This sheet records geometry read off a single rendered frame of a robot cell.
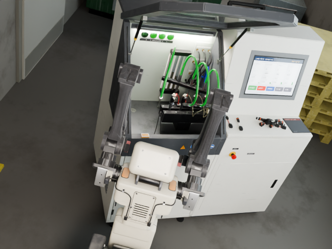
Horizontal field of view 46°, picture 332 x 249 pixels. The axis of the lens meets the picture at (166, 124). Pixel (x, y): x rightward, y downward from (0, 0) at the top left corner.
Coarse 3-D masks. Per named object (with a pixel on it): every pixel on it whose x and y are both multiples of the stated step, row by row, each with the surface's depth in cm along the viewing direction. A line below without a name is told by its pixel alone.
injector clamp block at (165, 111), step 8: (168, 112) 264; (176, 112) 266; (184, 112) 268; (200, 112) 272; (168, 120) 267; (176, 120) 269; (184, 120) 271; (192, 120) 272; (200, 120) 274; (176, 128) 274; (184, 128) 276
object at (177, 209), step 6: (126, 156) 250; (210, 156) 271; (126, 162) 254; (210, 162) 275; (180, 168) 272; (174, 174) 275; (180, 174) 276; (186, 174) 278; (180, 180) 281; (186, 180) 283; (114, 204) 281; (174, 204) 299; (180, 204) 301; (114, 210) 286; (174, 210) 305; (180, 210) 307; (186, 210) 309; (114, 216) 291
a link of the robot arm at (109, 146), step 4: (108, 140) 187; (112, 140) 188; (108, 144) 187; (112, 144) 187; (116, 144) 187; (104, 148) 185; (108, 148) 185; (112, 148) 186; (108, 152) 185; (112, 152) 185
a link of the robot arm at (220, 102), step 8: (216, 88) 178; (216, 96) 175; (224, 96) 176; (216, 104) 172; (224, 104) 173; (216, 112) 174; (224, 112) 173; (216, 120) 175; (208, 128) 178; (216, 128) 178; (208, 136) 180; (200, 144) 187; (208, 144) 182; (200, 152) 185; (208, 152) 185; (192, 160) 188; (200, 160) 187; (208, 160) 190
